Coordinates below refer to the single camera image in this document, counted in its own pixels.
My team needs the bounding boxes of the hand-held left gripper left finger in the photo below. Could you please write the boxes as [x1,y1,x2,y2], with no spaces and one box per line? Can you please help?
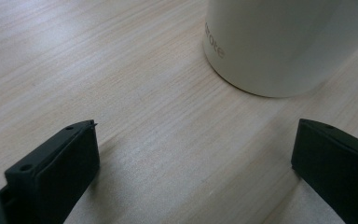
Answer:
[0,119,101,224]

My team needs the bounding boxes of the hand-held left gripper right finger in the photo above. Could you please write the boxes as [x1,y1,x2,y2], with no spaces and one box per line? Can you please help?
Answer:
[291,118,358,224]

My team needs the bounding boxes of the white cup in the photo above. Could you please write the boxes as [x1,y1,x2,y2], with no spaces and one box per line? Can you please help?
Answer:
[202,0,358,99]

